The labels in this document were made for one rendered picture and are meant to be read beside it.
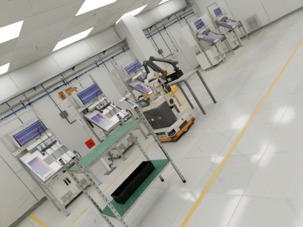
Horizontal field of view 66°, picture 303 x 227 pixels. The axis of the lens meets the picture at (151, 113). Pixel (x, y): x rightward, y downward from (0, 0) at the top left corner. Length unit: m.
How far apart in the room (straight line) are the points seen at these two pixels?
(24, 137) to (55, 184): 1.02
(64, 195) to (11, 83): 3.15
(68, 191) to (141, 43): 5.12
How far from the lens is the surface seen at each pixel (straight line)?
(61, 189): 4.81
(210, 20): 9.84
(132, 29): 8.05
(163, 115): 4.07
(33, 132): 4.86
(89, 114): 5.24
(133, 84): 5.94
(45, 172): 4.49
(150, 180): 2.67
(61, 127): 6.57
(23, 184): 6.33
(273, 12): 10.78
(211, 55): 8.52
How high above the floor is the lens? 1.46
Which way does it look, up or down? 11 degrees down
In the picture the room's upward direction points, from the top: 33 degrees counter-clockwise
